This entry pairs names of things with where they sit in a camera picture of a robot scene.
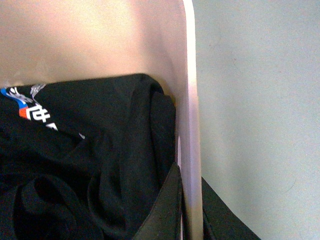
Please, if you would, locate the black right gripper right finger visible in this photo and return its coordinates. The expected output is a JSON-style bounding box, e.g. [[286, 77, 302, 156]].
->
[[201, 178, 260, 240]]

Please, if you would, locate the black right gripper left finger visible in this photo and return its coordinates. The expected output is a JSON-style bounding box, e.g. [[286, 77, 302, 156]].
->
[[133, 163, 183, 240]]

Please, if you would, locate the beige plastic laundry hamper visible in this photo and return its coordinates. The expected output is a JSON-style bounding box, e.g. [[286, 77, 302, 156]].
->
[[0, 0, 204, 240]]

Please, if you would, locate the black printed garment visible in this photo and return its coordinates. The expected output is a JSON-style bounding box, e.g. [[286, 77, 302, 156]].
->
[[0, 74, 176, 240]]

